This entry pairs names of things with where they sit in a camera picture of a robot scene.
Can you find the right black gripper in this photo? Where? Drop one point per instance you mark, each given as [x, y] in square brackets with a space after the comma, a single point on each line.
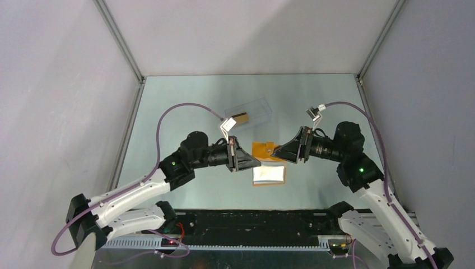
[298, 147]

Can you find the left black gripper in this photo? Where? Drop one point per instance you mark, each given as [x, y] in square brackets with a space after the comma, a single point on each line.
[237, 158]

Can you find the orange card holder wallet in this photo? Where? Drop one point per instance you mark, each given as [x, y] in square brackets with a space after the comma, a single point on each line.
[272, 170]

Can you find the gold credit card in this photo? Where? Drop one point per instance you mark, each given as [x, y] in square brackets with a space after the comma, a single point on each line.
[241, 118]

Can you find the clear plastic card box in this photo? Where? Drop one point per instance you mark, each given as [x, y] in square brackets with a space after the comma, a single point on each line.
[259, 111]

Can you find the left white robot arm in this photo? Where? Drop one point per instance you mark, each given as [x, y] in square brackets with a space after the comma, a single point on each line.
[113, 214]

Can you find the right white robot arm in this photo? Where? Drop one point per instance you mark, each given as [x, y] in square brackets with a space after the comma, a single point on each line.
[399, 243]

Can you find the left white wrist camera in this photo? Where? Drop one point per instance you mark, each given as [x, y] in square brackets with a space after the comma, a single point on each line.
[226, 126]

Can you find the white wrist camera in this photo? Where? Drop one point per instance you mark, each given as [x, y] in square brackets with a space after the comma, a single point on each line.
[315, 114]
[226, 126]

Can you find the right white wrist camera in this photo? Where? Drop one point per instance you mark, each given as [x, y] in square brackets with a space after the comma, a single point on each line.
[315, 114]

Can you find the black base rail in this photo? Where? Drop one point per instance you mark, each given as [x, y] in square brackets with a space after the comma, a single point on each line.
[254, 227]

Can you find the right aluminium frame post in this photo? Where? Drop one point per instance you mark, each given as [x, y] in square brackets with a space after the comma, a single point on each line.
[380, 18]

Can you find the aluminium frame post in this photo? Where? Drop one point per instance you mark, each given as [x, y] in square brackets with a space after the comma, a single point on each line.
[110, 22]
[380, 18]

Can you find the left aluminium frame post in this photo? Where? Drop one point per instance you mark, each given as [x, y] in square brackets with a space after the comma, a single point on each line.
[110, 22]

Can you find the grey slotted cable duct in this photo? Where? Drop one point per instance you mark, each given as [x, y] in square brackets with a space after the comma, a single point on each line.
[156, 243]

